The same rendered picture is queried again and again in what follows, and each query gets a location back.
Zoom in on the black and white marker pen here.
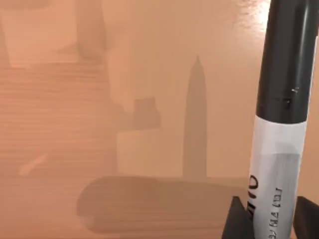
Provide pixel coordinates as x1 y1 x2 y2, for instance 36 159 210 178
241 0 319 239

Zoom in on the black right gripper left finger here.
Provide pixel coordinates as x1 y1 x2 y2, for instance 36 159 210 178
221 196 252 239

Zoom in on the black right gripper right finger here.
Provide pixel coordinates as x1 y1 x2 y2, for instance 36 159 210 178
289 196 319 239

